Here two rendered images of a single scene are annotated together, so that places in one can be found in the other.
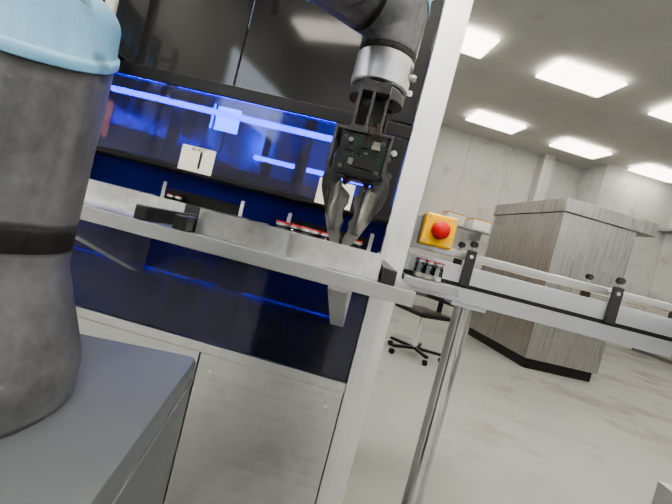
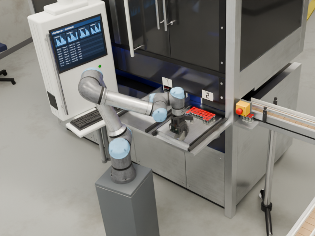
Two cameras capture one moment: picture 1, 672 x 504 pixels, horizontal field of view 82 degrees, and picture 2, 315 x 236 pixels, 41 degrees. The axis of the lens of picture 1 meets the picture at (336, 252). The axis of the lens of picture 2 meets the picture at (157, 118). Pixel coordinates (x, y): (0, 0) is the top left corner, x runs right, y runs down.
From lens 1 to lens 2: 2.19 m
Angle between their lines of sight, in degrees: 48
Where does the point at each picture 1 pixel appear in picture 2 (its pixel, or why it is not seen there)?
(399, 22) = (174, 105)
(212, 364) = not seen: hidden behind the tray
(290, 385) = (209, 151)
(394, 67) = (176, 113)
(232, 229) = (162, 134)
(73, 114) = (127, 158)
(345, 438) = (228, 169)
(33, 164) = (126, 163)
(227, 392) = not seen: hidden behind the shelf
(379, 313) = (229, 134)
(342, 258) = (182, 143)
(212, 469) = (195, 171)
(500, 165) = not seen: outside the picture
